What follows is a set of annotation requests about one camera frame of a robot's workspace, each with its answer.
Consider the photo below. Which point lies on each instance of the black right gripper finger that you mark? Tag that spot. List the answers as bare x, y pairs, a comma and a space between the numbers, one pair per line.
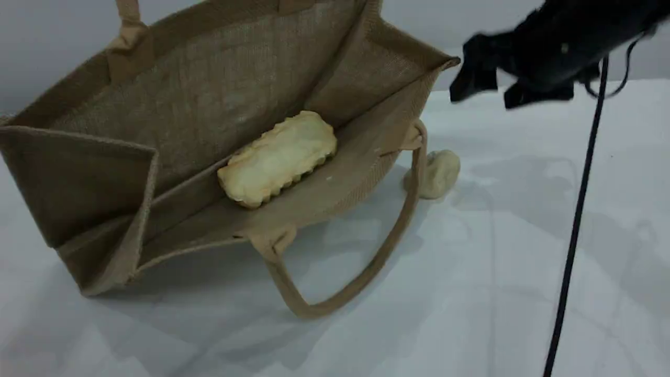
473, 65
539, 95

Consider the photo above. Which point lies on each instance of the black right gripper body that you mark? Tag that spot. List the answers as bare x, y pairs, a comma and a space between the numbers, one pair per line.
560, 47

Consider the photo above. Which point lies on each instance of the round pale egg yolk pastry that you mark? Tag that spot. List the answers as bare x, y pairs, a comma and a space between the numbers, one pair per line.
438, 175

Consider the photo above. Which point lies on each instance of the long ridged bread loaf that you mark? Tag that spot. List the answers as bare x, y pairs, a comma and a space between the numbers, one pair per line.
277, 159

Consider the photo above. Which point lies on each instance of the brown jute tote bag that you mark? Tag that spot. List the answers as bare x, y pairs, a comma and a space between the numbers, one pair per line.
183, 104

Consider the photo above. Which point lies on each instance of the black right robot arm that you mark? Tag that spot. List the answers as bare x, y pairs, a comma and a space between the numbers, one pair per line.
651, 13

